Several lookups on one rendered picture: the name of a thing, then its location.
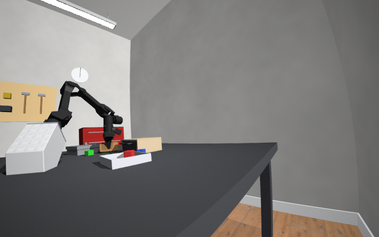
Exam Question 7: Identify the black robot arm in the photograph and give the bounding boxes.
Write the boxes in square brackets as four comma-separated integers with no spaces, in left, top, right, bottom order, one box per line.
[44,81,123,129]

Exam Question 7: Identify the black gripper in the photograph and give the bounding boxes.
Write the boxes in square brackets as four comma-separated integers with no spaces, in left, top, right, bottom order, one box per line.
[103,123,115,149]

